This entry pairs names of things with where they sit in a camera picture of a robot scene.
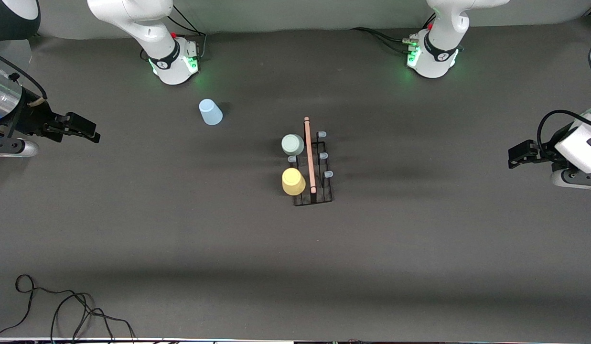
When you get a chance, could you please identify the pale green plastic cup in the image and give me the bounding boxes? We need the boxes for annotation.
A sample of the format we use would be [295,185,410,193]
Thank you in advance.
[281,134,305,157]

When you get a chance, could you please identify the black wire cup holder rack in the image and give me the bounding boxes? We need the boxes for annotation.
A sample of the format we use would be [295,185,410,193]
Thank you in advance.
[288,116,334,207]

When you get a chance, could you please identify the loose thin black cable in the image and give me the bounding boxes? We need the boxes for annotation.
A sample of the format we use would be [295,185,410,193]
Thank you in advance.
[0,274,137,341]

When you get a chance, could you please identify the dark grey table cloth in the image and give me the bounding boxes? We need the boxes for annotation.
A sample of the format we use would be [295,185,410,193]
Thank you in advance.
[0,19,591,341]

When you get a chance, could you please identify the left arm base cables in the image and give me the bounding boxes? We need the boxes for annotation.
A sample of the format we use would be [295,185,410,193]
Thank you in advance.
[350,27,420,53]

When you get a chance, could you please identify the yellow plastic cup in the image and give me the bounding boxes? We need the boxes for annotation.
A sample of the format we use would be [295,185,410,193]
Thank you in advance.
[281,167,307,196]

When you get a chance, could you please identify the light blue plastic cup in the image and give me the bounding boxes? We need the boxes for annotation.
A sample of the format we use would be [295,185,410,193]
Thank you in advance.
[199,99,224,126]

